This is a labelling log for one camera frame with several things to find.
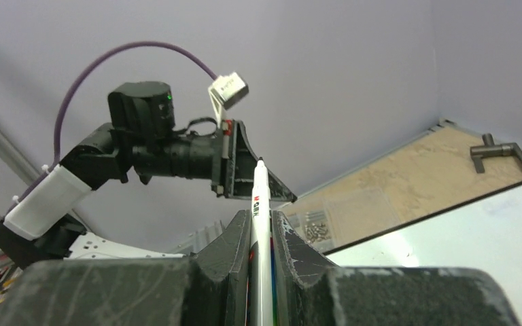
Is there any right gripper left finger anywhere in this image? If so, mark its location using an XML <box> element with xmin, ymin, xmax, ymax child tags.
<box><xmin>184</xmin><ymin>210</ymin><xmax>251</xmax><ymax>325</ymax></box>

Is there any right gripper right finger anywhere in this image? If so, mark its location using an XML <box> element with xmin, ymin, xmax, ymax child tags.
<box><xmin>271</xmin><ymin>211</ymin><xmax>341</xmax><ymax>325</ymax></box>

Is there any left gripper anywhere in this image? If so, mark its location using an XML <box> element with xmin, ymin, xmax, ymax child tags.
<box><xmin>210</xmin><ymin>118</ymin><xmax>298</xmax><ymax>203</ymax></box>

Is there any white whiteboard marker pen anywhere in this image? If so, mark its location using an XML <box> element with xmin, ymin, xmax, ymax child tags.
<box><xmin>247</xmin><ymin>158</ymin><xmax>274</xmax><ymax>325</ymax></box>

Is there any clear plastic screw box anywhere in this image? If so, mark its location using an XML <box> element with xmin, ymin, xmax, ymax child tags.
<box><xmin>281</xmin><ymin>187</ymin><xmax>401</xmax><ymax>252</ymax></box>

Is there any white whiteboard black frame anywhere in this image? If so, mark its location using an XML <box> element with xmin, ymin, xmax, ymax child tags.
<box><xmin>327</xmin><ymin>182</ymin><xmax>522</xmax><ymax>323</ymax></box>

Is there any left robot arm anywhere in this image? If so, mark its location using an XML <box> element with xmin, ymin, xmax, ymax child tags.
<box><xmin>0</xmin><ymin>81</ymin><xmax>258</xmax><ymax>268</ymax></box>

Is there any aluminium frame rail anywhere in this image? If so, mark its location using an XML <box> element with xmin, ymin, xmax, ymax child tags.
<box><xmin>167</xmin><ymin>220</ymin><xmax>226</xmax><ymax>255</ymax></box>

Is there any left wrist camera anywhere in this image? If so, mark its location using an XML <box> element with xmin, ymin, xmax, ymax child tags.
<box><xmin>208</xmin><ymin>71</ymin><xmax>249</xmax><ymax>128</ymax></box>

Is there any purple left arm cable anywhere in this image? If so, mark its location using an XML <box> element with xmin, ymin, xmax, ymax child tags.
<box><xmin>7</xmin><ymin>41</ymin><xmax>219</xmax><ymax>213</ymax></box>

